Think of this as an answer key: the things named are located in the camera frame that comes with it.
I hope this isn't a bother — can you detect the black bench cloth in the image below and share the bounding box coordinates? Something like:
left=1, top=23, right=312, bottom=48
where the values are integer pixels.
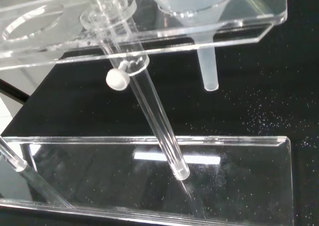
left=0, top=0, right=319, bottom=226

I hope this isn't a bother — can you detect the clear acrylic funnel stand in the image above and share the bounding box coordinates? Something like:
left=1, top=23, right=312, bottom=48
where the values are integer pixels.
left=0, top=0, right=292, bottom=226

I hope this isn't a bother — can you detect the translucent plastic funnel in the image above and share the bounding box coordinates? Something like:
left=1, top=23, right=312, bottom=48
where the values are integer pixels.
left=141, top=0, right=243, bottom=92

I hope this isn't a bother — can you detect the black tripod leg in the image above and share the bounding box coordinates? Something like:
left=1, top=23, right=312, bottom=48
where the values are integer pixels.
left=0, top=78, right=30, bottom=104

